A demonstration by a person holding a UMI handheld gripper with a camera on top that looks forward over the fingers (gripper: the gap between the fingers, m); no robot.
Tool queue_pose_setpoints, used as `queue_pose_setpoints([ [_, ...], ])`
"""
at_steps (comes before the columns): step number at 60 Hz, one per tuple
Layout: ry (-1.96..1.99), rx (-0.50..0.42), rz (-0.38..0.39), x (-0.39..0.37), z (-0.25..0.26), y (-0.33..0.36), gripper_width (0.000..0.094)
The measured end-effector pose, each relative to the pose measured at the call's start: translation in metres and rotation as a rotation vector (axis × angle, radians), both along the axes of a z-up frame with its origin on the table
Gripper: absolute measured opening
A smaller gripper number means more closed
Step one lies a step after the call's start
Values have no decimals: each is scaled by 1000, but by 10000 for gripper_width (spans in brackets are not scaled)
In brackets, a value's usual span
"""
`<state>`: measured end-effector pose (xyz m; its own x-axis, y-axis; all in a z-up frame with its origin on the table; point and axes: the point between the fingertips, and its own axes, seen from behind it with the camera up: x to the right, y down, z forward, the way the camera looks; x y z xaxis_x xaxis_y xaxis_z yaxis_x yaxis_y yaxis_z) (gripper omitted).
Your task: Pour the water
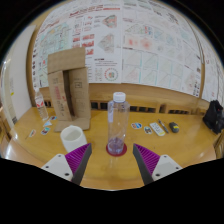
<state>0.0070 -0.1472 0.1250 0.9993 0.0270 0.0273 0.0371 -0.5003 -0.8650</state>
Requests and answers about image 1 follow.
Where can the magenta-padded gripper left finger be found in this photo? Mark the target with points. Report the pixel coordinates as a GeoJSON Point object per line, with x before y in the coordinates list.
{"type": "Point", "coordinates": [78, 156]}

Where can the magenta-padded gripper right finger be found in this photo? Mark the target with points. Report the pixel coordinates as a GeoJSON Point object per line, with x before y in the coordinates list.
{"type": "Point", "coordinates": [148, 158]}

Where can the clear plastic bottle white cap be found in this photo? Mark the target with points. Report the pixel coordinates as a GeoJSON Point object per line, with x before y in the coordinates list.
{"type": "Point", "coordinates": [118, 123]}

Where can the small red-labelled water bottle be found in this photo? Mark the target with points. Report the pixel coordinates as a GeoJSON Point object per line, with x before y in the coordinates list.
{"type": "Point", "coordinates": [42, 108]}

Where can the white cup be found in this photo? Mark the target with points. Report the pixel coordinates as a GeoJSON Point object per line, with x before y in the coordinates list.
{"type": "Point", "coordinates": [72, 138]}

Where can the round dark-rimmed sticker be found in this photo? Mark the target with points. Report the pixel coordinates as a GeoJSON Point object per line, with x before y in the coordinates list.
{"type": "Point", "coordinates": [148, 130]}

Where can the white remote control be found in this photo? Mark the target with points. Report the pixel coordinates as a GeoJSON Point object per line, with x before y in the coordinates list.
{"type": "Point", "coordinates": [157, 129]}

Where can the flat round red coaster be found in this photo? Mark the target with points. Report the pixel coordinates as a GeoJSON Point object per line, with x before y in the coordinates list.
{"type": "Point", "coordinates": [116, 154]}

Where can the round blue orange sticker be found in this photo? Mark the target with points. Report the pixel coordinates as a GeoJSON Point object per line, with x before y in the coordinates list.
{"type": "Point", "coordinates": [136, 125]}

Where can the dark pen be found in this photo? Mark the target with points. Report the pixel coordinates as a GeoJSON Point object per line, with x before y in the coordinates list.
{"type": "Point", "coordinates": [163, 126]}

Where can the small black yellow device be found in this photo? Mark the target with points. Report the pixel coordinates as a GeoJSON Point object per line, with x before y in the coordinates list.
{"type": "Point", "coordinates": [174, 127]}

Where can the small colourful sticker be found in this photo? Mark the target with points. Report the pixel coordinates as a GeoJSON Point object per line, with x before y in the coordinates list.
{"type": "Point", "coordinates": [47, 124]}
{"type": "Point", "coordinates": [32, 133]}
{"type": "Point", "coordinates": [53, 118]}
{"type": "Point", "coordinates": [45, 131]}

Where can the row of wooden chairs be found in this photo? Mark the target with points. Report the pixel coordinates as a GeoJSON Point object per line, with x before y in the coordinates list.
{"type": "Point", "coordinates": [150, 108]}

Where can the brown cardboard box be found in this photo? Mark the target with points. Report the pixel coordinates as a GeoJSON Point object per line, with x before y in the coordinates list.
{"type": "Point", "coordinates": [80, 93]}

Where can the black bag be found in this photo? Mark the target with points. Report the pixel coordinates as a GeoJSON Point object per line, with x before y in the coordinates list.
{"type": "Point", "coordinates": [215, 116]}

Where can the wooden chair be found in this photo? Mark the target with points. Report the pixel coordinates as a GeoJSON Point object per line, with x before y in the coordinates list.
{"type": "Point", "coordinates": [4, 130]}

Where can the narrow wall poster sheet panel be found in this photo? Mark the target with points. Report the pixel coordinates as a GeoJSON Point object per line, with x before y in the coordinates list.
{"type": "Point", "coordinates": [213, 73]}

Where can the large wall poster sheet panel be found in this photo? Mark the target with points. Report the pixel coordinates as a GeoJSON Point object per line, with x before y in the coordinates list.
{"type": "Point", "coordinates": [133, 43]}

